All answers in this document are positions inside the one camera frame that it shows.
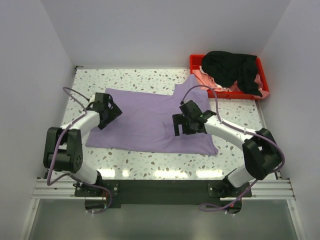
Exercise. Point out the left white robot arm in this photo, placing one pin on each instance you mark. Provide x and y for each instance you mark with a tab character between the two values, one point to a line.
63	151

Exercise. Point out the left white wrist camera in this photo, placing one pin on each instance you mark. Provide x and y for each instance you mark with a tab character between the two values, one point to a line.
92	98

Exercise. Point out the red plastic bin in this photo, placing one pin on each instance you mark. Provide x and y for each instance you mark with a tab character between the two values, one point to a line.
195	61

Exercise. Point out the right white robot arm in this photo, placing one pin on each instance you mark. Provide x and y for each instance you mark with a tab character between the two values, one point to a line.
262	156

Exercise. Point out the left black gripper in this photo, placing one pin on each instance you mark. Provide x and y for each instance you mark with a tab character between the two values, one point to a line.
114	112

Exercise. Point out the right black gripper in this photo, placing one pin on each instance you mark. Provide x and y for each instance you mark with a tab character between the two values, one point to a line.
179	119

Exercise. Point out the aluminium rail frame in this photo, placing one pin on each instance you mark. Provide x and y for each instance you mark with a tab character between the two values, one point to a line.
262	190

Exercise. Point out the purple t shirt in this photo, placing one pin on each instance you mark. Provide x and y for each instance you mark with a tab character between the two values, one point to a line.
146	123

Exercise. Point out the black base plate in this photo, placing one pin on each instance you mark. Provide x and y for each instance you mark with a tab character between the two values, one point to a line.
158	192

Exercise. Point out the black t shirt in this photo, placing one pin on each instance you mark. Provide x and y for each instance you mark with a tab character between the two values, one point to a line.
228	68

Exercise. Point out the pink t shirt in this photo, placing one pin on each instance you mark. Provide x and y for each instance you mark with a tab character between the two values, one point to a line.
204	79

